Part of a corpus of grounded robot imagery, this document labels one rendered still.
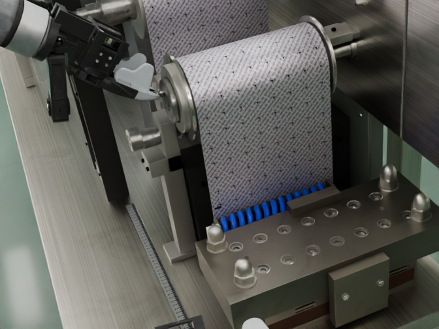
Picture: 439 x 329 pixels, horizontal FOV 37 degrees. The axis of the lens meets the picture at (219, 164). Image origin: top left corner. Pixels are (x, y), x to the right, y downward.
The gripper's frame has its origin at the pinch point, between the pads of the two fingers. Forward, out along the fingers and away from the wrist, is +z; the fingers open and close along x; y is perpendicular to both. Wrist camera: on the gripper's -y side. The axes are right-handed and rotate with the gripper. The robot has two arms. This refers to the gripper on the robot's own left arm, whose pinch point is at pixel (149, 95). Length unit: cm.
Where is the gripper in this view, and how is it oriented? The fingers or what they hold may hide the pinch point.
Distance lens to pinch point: 108.7
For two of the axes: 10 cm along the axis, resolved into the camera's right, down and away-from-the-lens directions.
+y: 5.0, -8.2, -2.8
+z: 7.8, 3.0, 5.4
